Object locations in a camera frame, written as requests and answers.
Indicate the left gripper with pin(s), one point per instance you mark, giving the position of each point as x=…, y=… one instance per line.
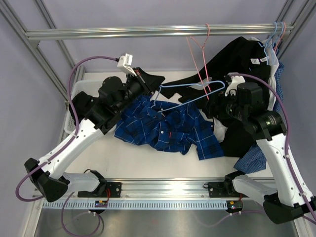
x=149, y=83

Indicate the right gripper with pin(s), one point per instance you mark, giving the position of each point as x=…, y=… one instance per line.
x=219, y=98

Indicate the blue plaid shirt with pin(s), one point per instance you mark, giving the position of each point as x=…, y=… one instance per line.
x=168, y=127

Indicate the pink wire hanger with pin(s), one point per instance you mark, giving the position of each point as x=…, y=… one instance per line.
x=197, y=51

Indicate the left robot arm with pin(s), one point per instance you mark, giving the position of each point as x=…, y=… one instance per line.
x=49, y=174

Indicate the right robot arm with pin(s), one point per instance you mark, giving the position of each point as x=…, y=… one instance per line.
x=291, y=198

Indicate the light blue checked shirt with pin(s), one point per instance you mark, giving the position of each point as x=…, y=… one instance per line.
x=254, y=160

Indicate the pink hanger at right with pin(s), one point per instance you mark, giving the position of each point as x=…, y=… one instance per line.
x=281, y=36

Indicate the white plastic basket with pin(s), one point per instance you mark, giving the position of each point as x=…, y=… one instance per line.
x=90, y=87

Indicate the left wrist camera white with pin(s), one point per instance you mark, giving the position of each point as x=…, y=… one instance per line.
x=125, y=64

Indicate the aluminium front rail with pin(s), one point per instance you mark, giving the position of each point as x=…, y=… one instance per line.
x=138, y=189

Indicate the aluminium hanging rail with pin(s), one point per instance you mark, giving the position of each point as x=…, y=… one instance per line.
x=159, y=31

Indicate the grey slotted cable duct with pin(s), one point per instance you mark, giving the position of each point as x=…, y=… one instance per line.
x=77, y=204

